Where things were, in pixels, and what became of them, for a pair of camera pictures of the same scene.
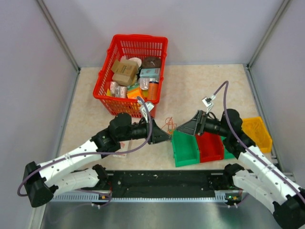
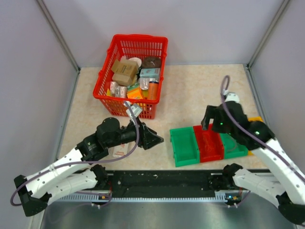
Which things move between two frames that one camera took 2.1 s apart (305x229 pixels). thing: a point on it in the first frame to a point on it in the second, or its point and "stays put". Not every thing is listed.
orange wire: (171, 126) to (209, 146)
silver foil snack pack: (144, 82) stays put
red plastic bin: (211, 147) stays put
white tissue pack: (124, 147) stays put
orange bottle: (153, 88) stays put
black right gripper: (189, 127) to (212, 112)
